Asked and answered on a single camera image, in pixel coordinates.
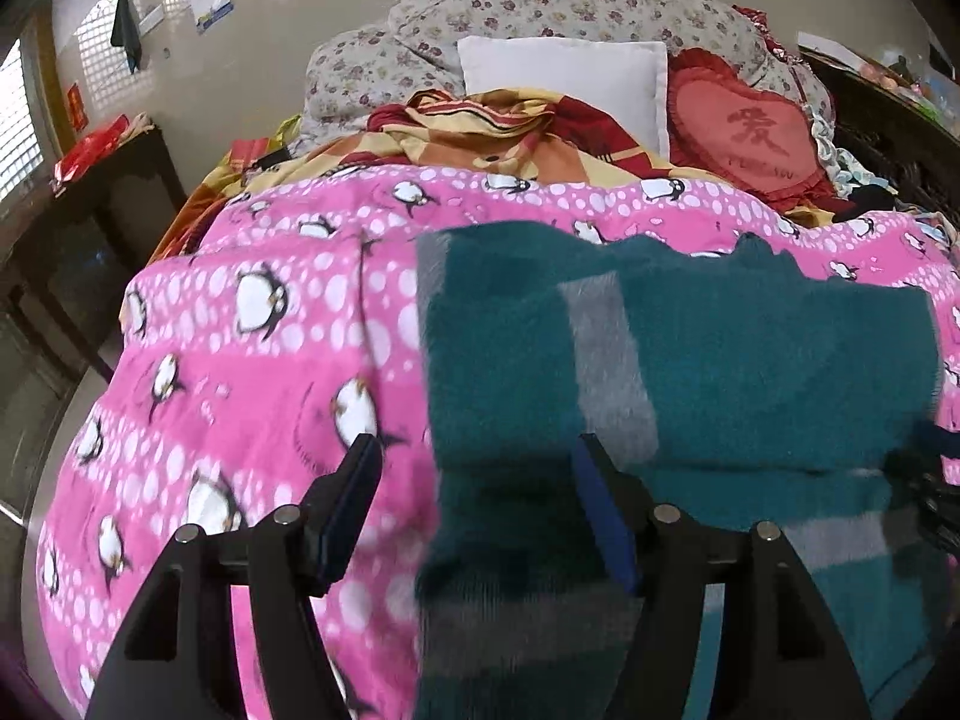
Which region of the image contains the teal grey striped sweater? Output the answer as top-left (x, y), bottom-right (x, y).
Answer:
top-left (415, 223), bottom-right (958, 718)

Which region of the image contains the light blue patterned cloth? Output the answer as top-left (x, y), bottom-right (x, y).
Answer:
top-left (802, 103), bottom-right (898, 200)

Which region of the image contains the dark wooden side cabinet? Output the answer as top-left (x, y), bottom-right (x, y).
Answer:
top-left (800, 50), bottom-right (960, 226)

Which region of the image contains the pink penguin blanket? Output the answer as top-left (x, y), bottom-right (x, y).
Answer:
top-left (36, 166), bottom-right (958, 718)

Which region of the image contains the red heart cushion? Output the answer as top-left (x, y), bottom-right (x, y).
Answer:
top-left (667, 49), bottom-right (851, 215)

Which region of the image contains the dark wooden nightstand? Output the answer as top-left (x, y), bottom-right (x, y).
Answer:
top-left (2, 125), bottom-right (187, 382)

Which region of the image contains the white square pillow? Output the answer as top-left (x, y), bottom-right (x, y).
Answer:
top-left (457, 36), bottom-right (670, 158)

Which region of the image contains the red package on nightstand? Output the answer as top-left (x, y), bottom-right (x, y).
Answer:
top-left (53, 112), bottom-right (155, 187)

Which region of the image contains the red yellow patterned sheet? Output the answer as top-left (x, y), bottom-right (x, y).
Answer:
top-left (148, 88), bottom-right (723, 263)

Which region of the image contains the floral grey quilt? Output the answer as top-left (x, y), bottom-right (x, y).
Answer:
top-left (293, 0), bottom-right (835, 154)

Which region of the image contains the dark cloth hanging on wall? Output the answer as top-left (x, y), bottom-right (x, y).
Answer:
top-left (110, 0), bottom-right (143, 73)

